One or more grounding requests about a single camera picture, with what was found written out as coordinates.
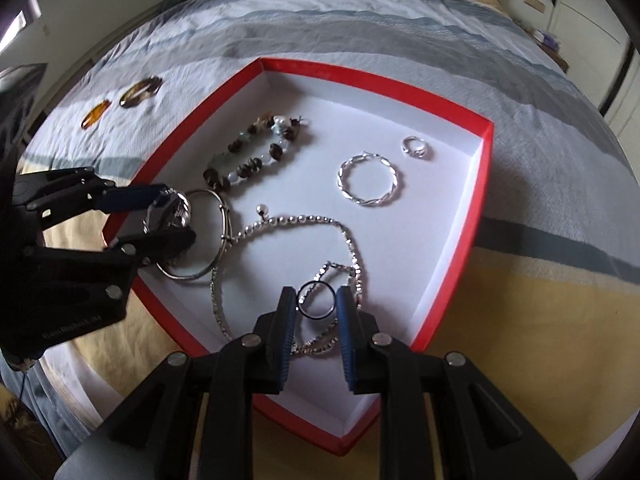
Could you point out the wooden nightstand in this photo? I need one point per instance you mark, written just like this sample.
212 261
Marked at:
551 47

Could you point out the plain silver bangle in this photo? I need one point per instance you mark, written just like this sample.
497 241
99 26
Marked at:
211 222

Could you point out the red jewelry box tray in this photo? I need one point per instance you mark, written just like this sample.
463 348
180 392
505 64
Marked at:
385 176

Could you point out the striped bed duvet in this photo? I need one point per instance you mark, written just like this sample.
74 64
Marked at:
548 303

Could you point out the white wardrobe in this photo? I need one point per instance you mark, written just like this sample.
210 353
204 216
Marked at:
602 62

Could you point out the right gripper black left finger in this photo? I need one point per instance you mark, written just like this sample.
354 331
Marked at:
276 330

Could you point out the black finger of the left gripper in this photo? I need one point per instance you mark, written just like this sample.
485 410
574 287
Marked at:
154 246

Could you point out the amber orange bangle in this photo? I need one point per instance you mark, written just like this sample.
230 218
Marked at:
95 114

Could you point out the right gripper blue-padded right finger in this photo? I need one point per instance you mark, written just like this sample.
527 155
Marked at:
355 335

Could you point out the dark brown bangle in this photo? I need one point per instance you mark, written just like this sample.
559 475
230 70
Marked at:
140 91

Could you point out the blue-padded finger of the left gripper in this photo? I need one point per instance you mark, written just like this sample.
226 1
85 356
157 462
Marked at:
130 198

